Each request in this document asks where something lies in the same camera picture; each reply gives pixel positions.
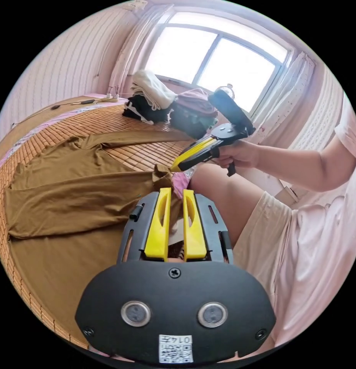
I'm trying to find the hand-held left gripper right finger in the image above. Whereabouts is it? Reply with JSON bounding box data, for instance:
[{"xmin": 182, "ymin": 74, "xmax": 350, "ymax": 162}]
[{"xmin": 182, "ymin": 189, "xmax": 208, "ymax": 262}]

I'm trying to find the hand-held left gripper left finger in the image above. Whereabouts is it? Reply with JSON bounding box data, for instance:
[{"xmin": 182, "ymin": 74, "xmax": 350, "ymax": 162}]
[{"xmin": 144, "ymin": 187, "xmax": 172, "ymax": 262}]

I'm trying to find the brown long sleeve shirt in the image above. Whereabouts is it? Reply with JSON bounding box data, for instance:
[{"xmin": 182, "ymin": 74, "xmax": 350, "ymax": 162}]
[{"xmin": 4, "ymin": 131, "xmax": 196, "ymax": 345}]

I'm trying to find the person's right forearm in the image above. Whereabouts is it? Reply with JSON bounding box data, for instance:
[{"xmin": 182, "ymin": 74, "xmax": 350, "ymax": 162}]
[{"xmin": 256, "ymin": 135, "xmax": 356, "ymax": 191}]

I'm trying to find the person's right hand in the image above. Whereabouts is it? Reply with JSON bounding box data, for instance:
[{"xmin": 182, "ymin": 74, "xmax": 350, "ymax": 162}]
[{"xmin": 216, "ymin": 139, "xmax": 261, "ymax": 170}]

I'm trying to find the pile of clothes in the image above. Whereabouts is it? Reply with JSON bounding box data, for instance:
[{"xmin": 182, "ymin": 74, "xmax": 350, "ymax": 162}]
[{"xmin": 122, "ymin": 70, "xmax": 221, "ymax": 140}]

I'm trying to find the pale pink curtain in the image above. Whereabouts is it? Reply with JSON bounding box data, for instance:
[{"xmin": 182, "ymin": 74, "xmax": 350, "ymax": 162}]
[
  {"xmin": 249, "ymin": 51, "xmax": 316, "ymax": 146},
  {"xmin": 108, "ymin": 5, "xmax": 174, "ymax": 96}
]

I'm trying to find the window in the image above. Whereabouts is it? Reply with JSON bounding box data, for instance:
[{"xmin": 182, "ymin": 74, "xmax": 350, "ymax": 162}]
[{"xmin": 143, "ymin": 11, "xmax": 294, "ymax": 116}]

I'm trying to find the person's body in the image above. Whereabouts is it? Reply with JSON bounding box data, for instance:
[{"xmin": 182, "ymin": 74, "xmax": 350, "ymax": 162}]
[{"xmin": 189, "ymin": 91, "xmax": 356, "ymax": 348}]

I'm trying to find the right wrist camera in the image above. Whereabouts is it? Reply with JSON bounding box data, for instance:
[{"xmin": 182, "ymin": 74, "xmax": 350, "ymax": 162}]
[{"xmin": 207, "ymin": 87, "xmax": 255, "ymax": 131}]

